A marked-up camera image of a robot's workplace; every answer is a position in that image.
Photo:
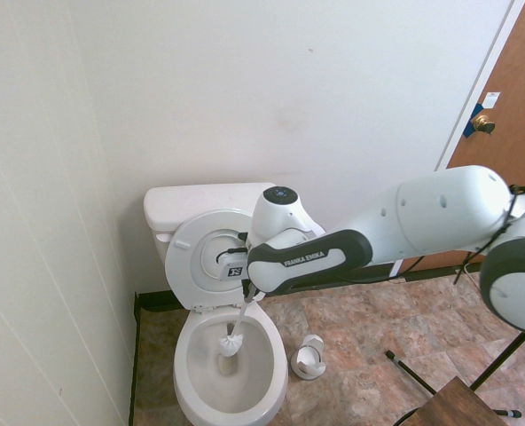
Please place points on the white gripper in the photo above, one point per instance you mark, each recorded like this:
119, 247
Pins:
233, 271

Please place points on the white toilet brush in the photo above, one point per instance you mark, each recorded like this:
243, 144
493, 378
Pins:
229, 346

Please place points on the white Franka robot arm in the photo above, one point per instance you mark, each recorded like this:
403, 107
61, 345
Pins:
444, 208

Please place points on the white toilet seat with lid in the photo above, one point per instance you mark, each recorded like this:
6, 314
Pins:
182, 266

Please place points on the white toilet brush holder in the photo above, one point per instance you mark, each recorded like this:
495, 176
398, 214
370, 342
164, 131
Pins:
307, 366

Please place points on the white toilet tank lid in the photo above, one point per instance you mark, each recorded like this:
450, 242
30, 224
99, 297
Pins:
191, 199

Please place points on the white ceramic toilet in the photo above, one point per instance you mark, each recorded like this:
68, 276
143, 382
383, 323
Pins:
227, 410

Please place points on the white flush lever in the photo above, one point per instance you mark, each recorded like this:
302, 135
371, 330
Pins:
162, 237

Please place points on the blue tape strip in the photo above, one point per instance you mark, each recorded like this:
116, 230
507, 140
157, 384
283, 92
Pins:
468, 131

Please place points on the brass door knob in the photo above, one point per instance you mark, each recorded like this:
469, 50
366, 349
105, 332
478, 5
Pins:
481, 121

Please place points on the brown wooden door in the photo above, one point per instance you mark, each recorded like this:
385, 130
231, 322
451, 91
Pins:
511, 133

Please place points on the white paper label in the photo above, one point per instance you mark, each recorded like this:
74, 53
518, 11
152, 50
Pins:
491, 100

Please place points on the black camera tripod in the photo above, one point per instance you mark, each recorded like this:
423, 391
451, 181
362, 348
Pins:
411, 370

